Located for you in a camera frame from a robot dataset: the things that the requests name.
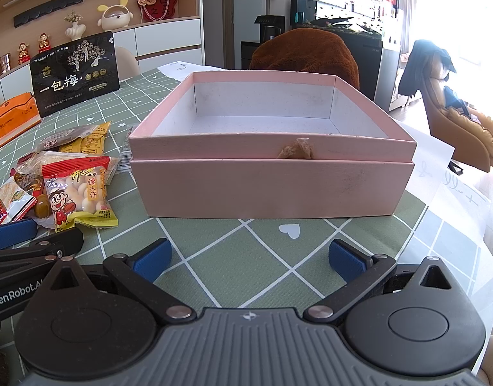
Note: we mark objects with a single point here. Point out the red yellow milk-ball snack bag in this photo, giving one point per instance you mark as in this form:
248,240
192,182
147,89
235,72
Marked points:
77,193

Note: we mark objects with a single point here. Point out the red doll figurine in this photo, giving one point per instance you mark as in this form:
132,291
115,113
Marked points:
43,43
23,53

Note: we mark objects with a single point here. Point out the white rabbit figurine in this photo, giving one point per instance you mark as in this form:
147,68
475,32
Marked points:
114,17

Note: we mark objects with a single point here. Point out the yellow snack packet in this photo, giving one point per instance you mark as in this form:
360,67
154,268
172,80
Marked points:
92,144

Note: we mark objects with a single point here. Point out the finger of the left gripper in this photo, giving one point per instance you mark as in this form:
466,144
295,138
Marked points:
16,232
49,248

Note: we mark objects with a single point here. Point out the brown plush chair back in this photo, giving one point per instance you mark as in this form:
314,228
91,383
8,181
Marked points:
308,50

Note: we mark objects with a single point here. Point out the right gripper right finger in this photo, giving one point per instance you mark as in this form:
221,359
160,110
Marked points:
365,276

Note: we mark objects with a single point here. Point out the rice cracker snack pack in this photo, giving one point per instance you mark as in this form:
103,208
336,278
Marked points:
15,202

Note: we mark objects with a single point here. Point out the brown chestnut snack pack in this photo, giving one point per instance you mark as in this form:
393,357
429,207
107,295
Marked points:
41,212

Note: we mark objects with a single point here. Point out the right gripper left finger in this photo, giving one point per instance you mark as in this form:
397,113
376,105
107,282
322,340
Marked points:
134,277

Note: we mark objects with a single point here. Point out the black plum snack bag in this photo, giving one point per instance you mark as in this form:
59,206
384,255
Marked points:
75,72

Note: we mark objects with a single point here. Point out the long beige biscuit pack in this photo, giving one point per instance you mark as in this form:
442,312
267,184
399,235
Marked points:
38,159

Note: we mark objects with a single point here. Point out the orange gift box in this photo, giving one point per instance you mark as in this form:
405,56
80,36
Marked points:
17,115

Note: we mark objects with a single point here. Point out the white flower vase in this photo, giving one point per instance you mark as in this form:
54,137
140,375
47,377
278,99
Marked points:
77,29

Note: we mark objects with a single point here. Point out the green grid tablecloth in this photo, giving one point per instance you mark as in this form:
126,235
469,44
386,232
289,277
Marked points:
284,263

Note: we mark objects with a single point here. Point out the red decorative ornament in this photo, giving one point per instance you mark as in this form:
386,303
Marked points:
156,10

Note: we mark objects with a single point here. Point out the pink cardboard box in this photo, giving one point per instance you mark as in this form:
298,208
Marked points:
269,145

